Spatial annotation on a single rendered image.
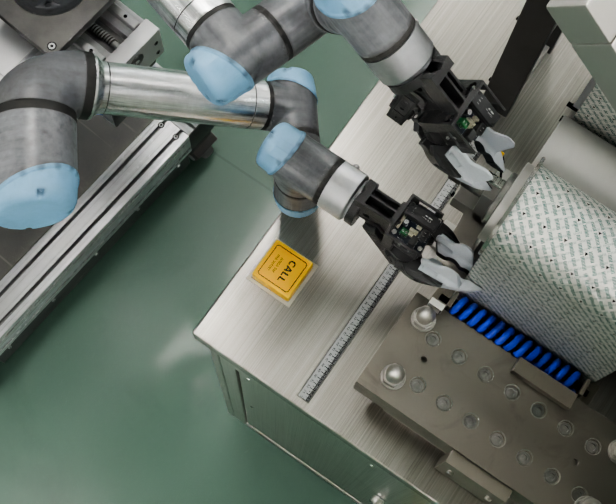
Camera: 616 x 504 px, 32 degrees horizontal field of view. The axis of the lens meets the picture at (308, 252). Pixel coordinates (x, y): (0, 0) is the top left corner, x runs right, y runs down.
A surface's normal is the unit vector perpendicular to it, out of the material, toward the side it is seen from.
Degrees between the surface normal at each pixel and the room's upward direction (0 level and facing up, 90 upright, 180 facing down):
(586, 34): 90
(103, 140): 0
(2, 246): 0
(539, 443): 0
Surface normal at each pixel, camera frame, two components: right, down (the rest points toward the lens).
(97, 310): 0.04, -0.28
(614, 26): 0.56, 0.15
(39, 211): 0.20, 0.93
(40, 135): 0.38, -0.28
